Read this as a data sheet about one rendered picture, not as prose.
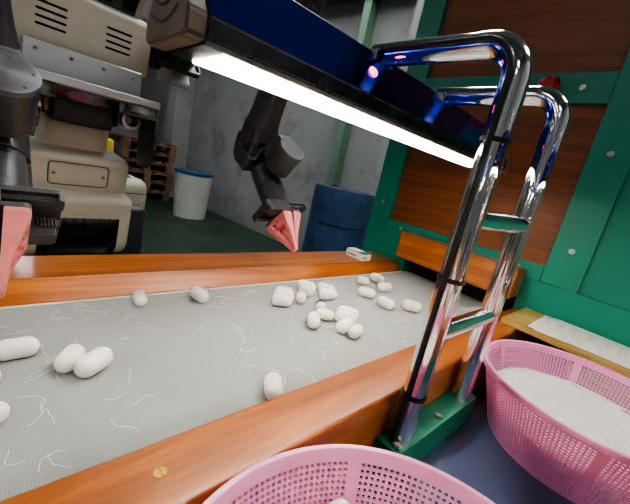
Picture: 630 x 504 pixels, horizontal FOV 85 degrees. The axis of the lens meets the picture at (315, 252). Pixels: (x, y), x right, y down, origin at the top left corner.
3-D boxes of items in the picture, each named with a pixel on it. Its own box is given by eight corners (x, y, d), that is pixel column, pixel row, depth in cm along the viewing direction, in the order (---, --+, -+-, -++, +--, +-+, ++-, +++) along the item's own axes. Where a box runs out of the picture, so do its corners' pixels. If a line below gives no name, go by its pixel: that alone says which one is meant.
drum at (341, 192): (367, 286, 328) (390, 197, 308) (330, 294, 285) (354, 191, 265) (322, 266, 363) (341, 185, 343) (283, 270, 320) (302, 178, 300)
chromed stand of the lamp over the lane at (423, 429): (280, 382, 49) (354, 37, 38) (367, 352, 63) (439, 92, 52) (388, 487, 36) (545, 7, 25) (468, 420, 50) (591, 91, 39)
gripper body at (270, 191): (308, 209, 73) (296, 181, 76) (269, 206, 66) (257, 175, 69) (292, 226, 77) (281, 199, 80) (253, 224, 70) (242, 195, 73)
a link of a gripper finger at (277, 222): (322, 241, 70) (305, 204, 73) (295, 241, 65) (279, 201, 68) (303, 258, 74) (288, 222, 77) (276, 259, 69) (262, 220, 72)
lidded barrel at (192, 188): (215, 221, 467) (221, 177, 453) (180, 220, 430) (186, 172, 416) (196, 212, 499) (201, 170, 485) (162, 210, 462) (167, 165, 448)
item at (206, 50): (142, 45, 28) (151, -60, 26) (466, 167, 71) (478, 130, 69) (181, 32, 22) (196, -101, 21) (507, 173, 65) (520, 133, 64)
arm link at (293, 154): (261, 154, 82) (231, 150, 75) (289, 118, 75) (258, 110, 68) (283, 195, 79) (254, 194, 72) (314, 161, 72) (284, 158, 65)
